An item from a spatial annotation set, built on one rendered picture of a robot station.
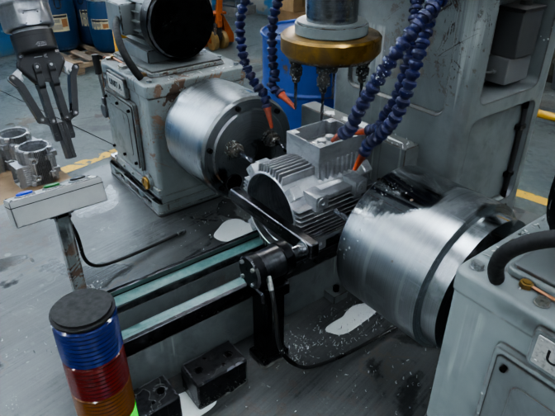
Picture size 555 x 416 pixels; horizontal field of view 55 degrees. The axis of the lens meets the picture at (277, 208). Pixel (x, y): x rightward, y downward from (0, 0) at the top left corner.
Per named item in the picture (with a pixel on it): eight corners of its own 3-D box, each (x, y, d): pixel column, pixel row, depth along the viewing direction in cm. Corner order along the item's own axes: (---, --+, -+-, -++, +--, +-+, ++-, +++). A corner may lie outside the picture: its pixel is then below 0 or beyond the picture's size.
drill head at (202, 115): (222, 140, 157) (217, 55, 144) (301, 188, 132) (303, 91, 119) (144, 163, 144) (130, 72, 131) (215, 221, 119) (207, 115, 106)
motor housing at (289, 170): (313, 201, 126) (316, 126, 116) (372, 238, 113) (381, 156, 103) (243, 230, 115) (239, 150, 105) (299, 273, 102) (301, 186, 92)
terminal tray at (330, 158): (329, 148, 115) (330, 116, 111) (364, 166, 108) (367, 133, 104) (285, 163, 109) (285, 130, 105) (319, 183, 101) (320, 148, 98)
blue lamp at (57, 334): (109, 318, 56) (101, 284, 54) (133, 352, 52) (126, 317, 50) (51, 342, 53) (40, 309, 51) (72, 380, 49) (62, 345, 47)
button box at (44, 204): (97, 197, 110) (90, 172, 109) (108, 200, 104) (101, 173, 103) (11, 224, 101) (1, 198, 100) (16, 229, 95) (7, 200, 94)
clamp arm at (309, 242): (321, 254, 94) (240, 197, 111) (322, 240, 92) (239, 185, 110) (306, 262, 92) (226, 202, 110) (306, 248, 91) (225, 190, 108)
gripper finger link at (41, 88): (40, 62, 97) (32, 63, 96) (59, 123, 99) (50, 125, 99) (36, 65, 100) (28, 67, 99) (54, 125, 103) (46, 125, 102)
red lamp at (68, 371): (116, 348, 59) (109, 318, 56) (139, 383, 55) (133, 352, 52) (60, 374, 56) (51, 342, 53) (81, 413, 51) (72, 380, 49)
